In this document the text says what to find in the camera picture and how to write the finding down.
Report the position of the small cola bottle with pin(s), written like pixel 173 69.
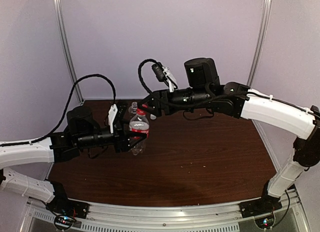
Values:
pixel 139 123

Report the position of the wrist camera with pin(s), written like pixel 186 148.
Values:
pixel 163 74
pixel 115 113

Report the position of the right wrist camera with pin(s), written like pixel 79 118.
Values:
pixel 163 74

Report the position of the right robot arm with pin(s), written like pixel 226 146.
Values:
pixel 240 101

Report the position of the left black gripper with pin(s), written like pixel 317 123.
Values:
pixel 121 136

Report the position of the frame post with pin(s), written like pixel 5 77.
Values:
pixel 264 22
pixel 64 40

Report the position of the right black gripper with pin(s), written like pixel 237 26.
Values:
pixel 156 96

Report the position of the large clear plastic bottle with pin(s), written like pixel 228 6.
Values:
pixel 133 109

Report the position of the aluminium front frame rail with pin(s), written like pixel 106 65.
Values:
pixel 216 217

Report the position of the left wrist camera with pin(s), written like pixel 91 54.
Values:
pixel 115 113

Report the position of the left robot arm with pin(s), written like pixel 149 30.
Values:
pixel 82 132

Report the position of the right rear frame post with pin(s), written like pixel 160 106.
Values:
pixel 264 22

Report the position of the left rear frame post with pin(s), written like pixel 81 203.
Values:
pixel 64 40

